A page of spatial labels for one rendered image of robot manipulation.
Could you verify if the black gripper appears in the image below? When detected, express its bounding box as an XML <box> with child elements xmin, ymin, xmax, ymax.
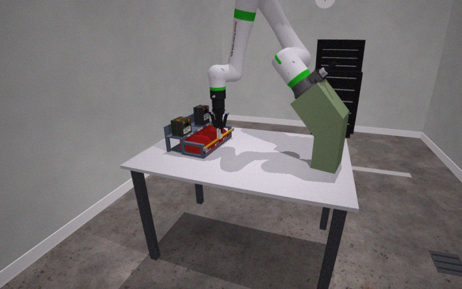
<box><xmin>209</xmin><ymin>99</ymin><xmax>229</xmax><ymax>139</ymax></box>

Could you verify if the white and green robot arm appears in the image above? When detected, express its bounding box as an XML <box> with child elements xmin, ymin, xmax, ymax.
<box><xmin>207</xmin><ymin>0</ymin><xmax>337</xmax><ymax>100</ymax></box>

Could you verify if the red open bin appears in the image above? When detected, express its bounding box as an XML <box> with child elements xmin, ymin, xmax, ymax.
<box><xmin>202</xmin><ymin>125</ymin><xmax>228</xmax><ymax>142</ymax></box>
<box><xmin>193</xmin><ymin>130</ymin><xmax>220</xmax><ymax>148</ymax></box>
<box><xmin>185</xmin><ymin>135</ymin><xmax>212</xmax><ymax>154</ymax></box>

